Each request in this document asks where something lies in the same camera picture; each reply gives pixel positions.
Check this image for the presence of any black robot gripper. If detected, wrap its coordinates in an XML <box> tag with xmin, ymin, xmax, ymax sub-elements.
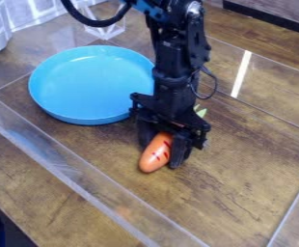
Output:
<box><xmin>131</xmin><ymin>69</ymin><xmax>201</xmax><ymax>169</ymax></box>

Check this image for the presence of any orange toy carrot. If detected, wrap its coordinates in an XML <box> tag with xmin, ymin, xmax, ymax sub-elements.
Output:
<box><xmin>137</xmin><ymin>110</ymin><xmax>210</xmax><ymax>174</ymax></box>

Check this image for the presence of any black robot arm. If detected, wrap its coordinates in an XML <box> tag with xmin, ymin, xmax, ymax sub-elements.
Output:
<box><xmin>122</xmin><ymin>0</ymin><xmax>211</xmax><ymax>169</ymax></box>

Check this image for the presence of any blue round tray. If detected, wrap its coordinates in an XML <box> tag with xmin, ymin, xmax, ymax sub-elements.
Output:
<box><xmin>29</xmin><ymin>45</ymin><xmax>154</xmax><ymax>125</ymax></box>

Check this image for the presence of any dark background board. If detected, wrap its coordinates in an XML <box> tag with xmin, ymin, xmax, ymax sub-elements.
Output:
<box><xmin>223</xmin><ymin>0</ymin><xmax>299</xmax><ymax>33</ymax></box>

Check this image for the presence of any clear acrylic enclosure wall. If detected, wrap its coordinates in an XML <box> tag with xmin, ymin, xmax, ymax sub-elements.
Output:
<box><xmin>0</xmin><ymin>0</ymin><xmax>299</xmax><ymax>247</ymax></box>

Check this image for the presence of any clear acrylic corner bracket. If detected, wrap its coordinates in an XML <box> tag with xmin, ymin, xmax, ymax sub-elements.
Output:
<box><xmin>82</xmin><ymin>3</ymin><xmax>129</xmax><ymax>41</ymax></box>

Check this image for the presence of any black cable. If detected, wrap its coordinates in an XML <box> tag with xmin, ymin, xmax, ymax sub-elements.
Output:
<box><xmin>61</xmin><ymin>0</ymin><xmax>134</xmax><ymax>28</ymax></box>

